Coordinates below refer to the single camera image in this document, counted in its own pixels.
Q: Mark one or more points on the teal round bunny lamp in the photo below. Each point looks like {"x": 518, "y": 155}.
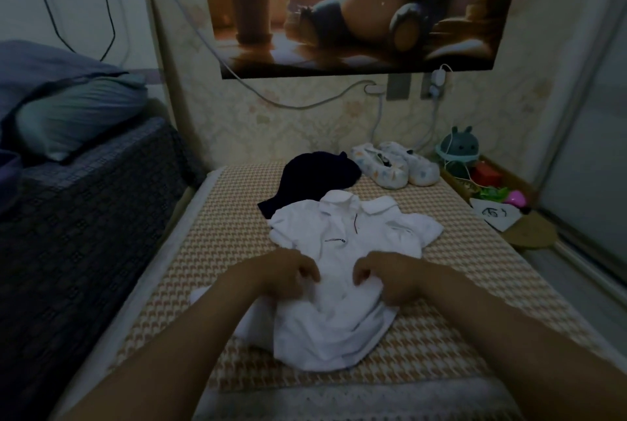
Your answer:
{"x": 458, "y": 146}

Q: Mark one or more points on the dark patterned bed cover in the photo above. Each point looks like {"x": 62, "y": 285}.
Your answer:
{"x": 88, "y": 259}

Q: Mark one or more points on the person's right hand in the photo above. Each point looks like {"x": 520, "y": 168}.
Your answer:
{"x": 392, "y": 277}

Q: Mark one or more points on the pink ball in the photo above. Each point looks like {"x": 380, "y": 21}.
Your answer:
{"x": 515, "y": 199}

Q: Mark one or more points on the person's left hand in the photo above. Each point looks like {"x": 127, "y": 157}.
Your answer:
{"x": 284, "y": 274}

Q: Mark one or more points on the grey sliding door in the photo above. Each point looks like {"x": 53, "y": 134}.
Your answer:
{"x": 593, "y": 171}

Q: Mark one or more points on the white polo shirt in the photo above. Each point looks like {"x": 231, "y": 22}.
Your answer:
{"x": 343, "y": 328}

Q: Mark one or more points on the cartoon bear wall poster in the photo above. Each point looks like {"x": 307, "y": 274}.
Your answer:
{"x": 362, "y": 4}

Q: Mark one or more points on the person's left forearm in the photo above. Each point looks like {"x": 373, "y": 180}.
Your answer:
{"x": 157, "y": 357}

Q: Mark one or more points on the white wall plug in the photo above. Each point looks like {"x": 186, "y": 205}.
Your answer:
{"x": 374, "y": 88}

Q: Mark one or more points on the black tree print t-shirt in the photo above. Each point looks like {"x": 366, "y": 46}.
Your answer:
{"x": 313, "y": 176}

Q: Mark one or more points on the grey wall socket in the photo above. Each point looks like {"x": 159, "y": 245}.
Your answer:
{"x": 398, "y": 86}

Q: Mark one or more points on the blue pillow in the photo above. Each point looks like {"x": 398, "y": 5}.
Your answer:
{"x": 44, "y": 68}

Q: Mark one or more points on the white charger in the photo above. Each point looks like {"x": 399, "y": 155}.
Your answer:
{"x": 437, "y": 80}

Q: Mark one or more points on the person's right forearm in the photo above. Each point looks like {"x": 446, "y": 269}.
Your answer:
{"x": 519, "y": 337}

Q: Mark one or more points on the red toy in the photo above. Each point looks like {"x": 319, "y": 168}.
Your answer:
{"x": 487, "y": 175}

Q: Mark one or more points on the green toy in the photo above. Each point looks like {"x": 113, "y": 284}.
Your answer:
{"x": 492, "y": 193}

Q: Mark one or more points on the wooden bedside tray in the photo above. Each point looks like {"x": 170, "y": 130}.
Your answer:
{"x": 534, "y": 232}

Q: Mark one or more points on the grey-green pillow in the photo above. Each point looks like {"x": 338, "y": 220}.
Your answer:
{"x": 78, "y": 117}

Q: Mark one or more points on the white printed card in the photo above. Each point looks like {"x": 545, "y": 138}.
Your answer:
{"x": 498, "y": 213}

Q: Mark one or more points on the blue folded blanket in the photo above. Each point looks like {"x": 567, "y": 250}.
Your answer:
{"x": 8, "y": 181}

